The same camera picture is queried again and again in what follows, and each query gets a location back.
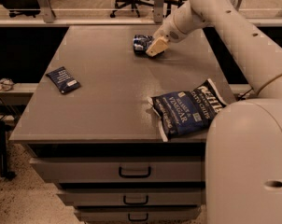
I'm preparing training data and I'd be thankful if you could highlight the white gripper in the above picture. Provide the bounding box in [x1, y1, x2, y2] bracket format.
[146, 14, 191, 57]

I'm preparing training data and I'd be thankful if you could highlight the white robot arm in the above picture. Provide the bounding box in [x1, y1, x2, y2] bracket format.
[148, 0, 282, 224]

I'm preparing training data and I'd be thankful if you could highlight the blue kettle chips bag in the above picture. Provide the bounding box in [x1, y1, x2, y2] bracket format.
[148, 78, 228, 142]

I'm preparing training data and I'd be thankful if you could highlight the small dark blue snack packet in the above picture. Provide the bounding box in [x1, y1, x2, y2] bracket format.
[46, 66, 80, 94]

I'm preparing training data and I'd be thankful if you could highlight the grey drawer cabinet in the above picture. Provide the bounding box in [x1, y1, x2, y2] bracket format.
[9, 24, 237, 224]

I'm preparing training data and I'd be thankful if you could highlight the top grey drawer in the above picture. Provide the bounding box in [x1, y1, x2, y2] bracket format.
[30, 157, 204, 183]

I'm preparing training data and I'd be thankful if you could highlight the grey drawer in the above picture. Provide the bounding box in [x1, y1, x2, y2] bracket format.
[74, 206, 201, 222]
[58, 188, 204, 207]
[30, 157, 204, 183]

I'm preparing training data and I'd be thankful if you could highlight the glass railing with posts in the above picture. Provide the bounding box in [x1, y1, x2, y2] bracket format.
[0, 0, 282, 26]

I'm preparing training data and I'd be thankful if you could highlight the middle grey drawer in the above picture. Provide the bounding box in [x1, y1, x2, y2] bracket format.
[58, 188, 204, 207]

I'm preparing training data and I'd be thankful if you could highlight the bottom grey drawer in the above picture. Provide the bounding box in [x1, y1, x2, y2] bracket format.
[74, 206, 201, 222]

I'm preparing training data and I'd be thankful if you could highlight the black stand leg left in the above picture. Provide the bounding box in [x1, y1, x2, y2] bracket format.
[0, 121, 16, 180]

